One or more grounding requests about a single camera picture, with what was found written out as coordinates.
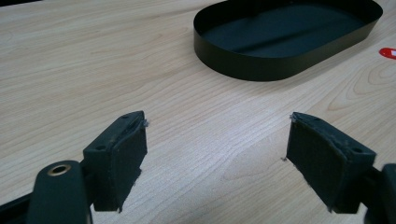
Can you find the red and white object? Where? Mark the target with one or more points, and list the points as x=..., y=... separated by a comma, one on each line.
x=388, y=53

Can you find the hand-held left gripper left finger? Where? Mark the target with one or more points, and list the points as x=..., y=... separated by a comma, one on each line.
x=120, y=161

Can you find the black oval tray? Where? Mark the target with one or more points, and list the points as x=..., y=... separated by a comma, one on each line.
x=280, y=37

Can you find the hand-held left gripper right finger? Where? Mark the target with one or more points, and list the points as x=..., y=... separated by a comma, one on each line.
x=323, y=161

